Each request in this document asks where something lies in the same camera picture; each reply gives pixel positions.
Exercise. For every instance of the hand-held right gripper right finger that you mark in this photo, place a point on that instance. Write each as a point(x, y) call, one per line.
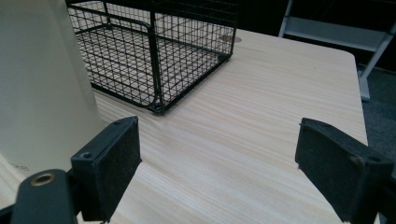
point(336, 174)

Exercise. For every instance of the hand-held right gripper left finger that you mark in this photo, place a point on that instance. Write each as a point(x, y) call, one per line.
point(106, 168)

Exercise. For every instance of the cream plastic container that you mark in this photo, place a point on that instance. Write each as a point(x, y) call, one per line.
point(43, 87)

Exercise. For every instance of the grey metal stand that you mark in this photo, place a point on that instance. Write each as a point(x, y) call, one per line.
point(348, 37)

